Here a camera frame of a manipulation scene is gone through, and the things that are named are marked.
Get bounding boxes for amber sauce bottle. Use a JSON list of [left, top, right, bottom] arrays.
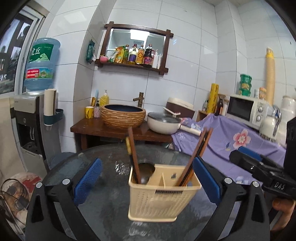
[[136, 44, 145, 65]]

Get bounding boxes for grey plastic spoon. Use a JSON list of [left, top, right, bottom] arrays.
[[138, 163, 156, 184]]

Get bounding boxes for sliding window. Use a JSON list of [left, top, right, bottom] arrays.
[[0, 9, 47, 95]]

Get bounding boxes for yellow wrap roll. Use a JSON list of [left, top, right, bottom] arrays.
[[206, 83, 219, 114]]

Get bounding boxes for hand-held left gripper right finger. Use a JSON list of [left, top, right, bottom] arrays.
[[193, 156, 271, 241]]

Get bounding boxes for blue water jug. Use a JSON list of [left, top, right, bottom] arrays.
[[23, 38, 61, 92]]

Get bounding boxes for stack of white paper bowls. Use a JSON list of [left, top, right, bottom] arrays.
[[281, 87, 296, 130]]

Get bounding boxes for white rice paddle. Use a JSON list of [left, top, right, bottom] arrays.
[[163, 107, 181, 115]]

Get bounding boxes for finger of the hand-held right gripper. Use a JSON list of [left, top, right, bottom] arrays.
[[229, 151, 284, 186], [237, 146, 285, 173]]

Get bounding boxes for white microwave oven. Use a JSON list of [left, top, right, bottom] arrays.
[[225, 94, 269, 129]]

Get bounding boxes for brown and white rice cooker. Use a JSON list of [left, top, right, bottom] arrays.
[[166, 97, 195, 118]]

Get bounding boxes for beige cloth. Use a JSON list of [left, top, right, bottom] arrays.
[[0, 96, 30, 186]]

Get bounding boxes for teal cup holder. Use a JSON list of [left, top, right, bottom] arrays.
[[44, 108, 64, 124]]

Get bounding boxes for brown glass bottle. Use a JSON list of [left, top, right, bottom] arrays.
[[215, 98, 224, 116]]

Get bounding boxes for woven pattern sink basin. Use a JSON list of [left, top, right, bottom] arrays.
[[101, 104, 147, 130]]

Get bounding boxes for small wooden box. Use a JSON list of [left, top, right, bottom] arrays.
[[196, 110, 208, 122]]

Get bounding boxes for wooden framed mirror shelf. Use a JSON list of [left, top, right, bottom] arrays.
[[97, 22, 174, 76]]

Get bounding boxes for purple floral cloth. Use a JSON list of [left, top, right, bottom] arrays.
[[170, 115, 287, 186]]

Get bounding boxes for dark soy sauce bottle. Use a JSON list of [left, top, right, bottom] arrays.
[[143, 44, 154, 67]]

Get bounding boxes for cream kettle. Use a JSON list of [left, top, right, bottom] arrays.
[[259, 105, 281, 141]]

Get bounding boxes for white paper cup tube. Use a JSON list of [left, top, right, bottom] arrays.
[[44, 88, 57, 126]]

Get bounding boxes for white squeeze bottle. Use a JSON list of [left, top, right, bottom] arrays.
[[151, 50, 162, 69]]

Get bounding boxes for red floral cushion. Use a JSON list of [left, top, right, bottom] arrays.
[[2, 173, 43, 232]]

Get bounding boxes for black cables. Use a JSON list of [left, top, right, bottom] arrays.
[[0, 185, 30, 223]]

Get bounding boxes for bamboo style faucet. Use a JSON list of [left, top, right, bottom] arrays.
[[133, 92, 145, 108]]

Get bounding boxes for yellow soap bottle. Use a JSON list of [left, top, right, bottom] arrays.
[[99, 89, 110, 106]]

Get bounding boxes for person's right hand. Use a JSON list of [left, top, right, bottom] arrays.
[[270, 198, 296, 232]]

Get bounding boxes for white pot with glass lid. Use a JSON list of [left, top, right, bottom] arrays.
[[147, 112, 201, 137]]

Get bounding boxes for grey water dispenser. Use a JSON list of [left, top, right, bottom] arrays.
[[14, 91, 47, 172]]

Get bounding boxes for dark wooden washstand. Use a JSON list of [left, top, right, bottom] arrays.
[[70, 116, 173, 151]]

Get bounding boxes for yellow snack packet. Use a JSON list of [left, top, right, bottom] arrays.
[[114, 46, 126, 63]]

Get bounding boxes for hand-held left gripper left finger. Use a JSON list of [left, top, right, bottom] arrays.
[[25, 158, 102, 241]]

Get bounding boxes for cream perforated utensil holder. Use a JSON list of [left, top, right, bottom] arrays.
[[128, 163, 201, 223]]

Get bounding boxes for tall tan paper cup stack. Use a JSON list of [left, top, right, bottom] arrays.
[[265, 47, 277, 106]]

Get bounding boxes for green hanging packet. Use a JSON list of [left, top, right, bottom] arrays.
[[86, 39, 96, 63]]

